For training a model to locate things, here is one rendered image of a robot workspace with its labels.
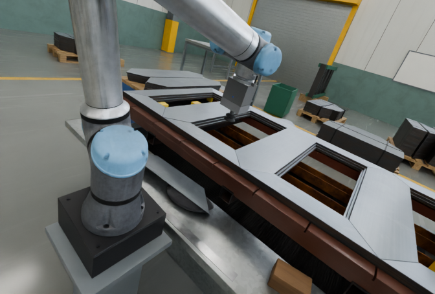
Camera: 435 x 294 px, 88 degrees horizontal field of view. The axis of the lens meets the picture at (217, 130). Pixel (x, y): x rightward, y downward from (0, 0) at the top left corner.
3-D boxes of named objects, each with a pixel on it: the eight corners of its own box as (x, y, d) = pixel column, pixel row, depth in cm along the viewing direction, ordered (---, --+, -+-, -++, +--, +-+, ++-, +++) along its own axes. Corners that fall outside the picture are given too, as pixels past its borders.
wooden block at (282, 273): (267, 285, 62) (273, 273, 60) (272, 268, 67) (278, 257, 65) (302, 309, 59) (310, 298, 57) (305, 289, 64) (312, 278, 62)
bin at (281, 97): (269, 105, 526) (278, 81, 503) (288, 113, 509) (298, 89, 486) (260, 110, 474) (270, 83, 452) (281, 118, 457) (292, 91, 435)
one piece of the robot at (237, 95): (267, 76, 78) (250, 117, 85) (246, 66, 82) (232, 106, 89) (252, 76, 70) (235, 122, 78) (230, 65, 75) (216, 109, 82)
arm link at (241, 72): (245, 61, 79) (265, 69, 76) (241, 73, 81) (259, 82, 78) (233, 60, 74) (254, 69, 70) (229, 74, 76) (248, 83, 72)
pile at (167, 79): (195, 77, 222) (196, 71, 220) (226, 91, 202) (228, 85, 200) (118, 76, 161) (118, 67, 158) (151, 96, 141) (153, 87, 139)
